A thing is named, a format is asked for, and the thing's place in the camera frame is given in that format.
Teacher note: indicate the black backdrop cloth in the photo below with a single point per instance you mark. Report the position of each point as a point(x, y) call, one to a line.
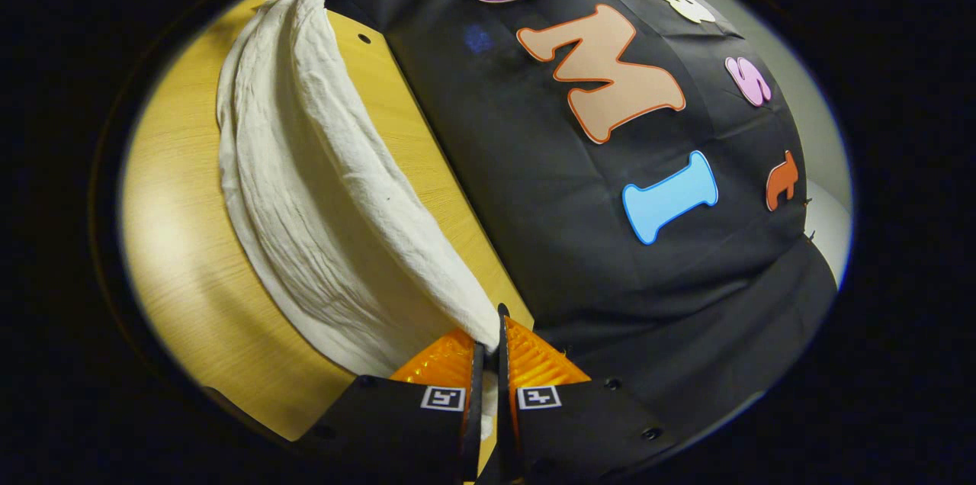
point(572, 241)

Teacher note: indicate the cream white jeans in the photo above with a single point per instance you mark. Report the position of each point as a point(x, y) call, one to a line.
point(305, 203)

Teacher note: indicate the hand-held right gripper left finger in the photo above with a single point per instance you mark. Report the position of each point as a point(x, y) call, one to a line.
point(396, 432)

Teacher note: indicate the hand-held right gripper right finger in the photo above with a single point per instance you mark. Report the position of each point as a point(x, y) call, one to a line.
point(579, 432)

